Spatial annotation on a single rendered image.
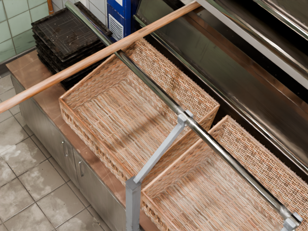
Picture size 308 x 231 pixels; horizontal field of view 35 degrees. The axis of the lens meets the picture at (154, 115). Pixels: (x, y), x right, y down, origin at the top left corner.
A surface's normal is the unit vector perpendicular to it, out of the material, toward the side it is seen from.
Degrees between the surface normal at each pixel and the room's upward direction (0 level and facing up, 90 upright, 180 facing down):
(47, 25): 0
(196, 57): 70
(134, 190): 90
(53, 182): 0
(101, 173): 0
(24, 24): 90
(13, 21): 90
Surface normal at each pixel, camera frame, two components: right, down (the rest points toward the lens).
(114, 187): 0.04, -0.60
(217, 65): -0.71, 0.25
